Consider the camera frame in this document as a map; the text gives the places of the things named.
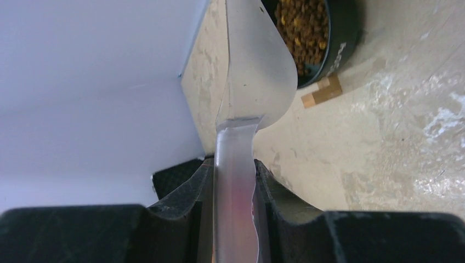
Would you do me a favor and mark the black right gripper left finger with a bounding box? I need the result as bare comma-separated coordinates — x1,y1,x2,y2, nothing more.
1,158,213,262

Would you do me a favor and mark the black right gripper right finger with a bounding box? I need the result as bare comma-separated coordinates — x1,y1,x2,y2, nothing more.
254,161,464,262

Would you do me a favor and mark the clear plastic scoop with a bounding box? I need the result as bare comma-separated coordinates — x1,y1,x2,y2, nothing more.
213,1,298,262

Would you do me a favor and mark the wooden bowl stand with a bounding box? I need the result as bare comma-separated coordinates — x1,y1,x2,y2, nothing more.
301,73,343,108

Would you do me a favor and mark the black cat bowl right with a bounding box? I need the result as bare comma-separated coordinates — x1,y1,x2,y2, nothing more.
262,0,362,89

